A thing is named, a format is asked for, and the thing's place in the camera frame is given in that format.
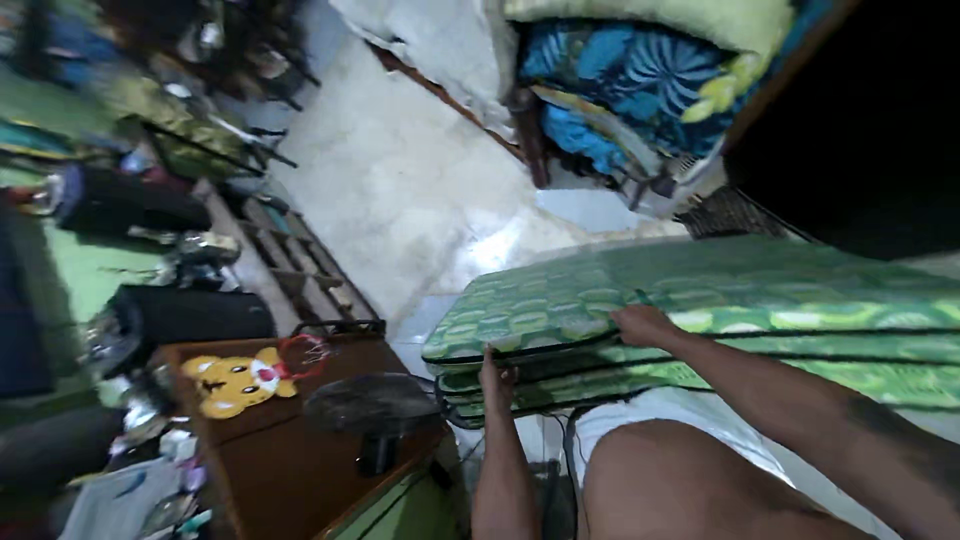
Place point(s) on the person's left hand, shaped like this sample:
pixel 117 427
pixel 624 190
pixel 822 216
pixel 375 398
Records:
pixel 497 388

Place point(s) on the person's right hand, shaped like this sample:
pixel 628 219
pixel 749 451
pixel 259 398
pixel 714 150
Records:
pixel 648 328

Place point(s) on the person's right fingers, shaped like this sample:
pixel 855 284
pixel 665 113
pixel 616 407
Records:
pixel 621 316

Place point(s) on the person's left fingers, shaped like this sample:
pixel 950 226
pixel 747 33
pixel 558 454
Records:
pixel 487 358

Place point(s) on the green patterned mattress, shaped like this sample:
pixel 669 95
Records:
pixel 555 311

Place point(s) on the person's left forearm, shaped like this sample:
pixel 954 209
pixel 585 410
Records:
pixel 504 472

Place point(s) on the person's right forearm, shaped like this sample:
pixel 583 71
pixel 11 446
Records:
pixel 795 399

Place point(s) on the black electric fan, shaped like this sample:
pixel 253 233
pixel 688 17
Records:
pixel 371 409

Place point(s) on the person's body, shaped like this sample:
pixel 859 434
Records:
pixel 675 480

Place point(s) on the bright blue cloth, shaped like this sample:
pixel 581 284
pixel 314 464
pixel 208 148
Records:
pixel 585 139

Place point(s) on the red toy basketball hoop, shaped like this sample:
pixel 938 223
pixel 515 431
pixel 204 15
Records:
pixel 283 364

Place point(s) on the brown wooden cabinet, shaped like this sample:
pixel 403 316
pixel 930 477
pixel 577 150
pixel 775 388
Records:
pixel 300 469

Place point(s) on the wooden slatted rack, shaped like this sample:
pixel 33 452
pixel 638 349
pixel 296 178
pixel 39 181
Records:
pixel 279 259

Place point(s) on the blue floral fabric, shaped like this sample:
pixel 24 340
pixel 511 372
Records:
pixel 637 71

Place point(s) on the yellow tiger face cushion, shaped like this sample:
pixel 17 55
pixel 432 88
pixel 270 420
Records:
pixel 241 381

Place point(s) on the large black cylindrical object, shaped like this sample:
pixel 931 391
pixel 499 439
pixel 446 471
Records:
pixel 131 201
pixel 199 321

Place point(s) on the white covered bed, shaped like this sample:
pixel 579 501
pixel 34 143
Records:
pixel 450 56

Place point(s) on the pale yellow-green cushion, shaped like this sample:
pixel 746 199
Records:
pixel 697 19

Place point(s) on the pile of household clutter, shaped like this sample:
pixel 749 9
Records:
pixel 176 469

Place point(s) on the translucent plastic container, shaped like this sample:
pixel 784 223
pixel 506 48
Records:
pixel 124 499

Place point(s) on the dark wooden post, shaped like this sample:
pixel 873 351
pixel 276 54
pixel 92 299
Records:
pixel 531 135

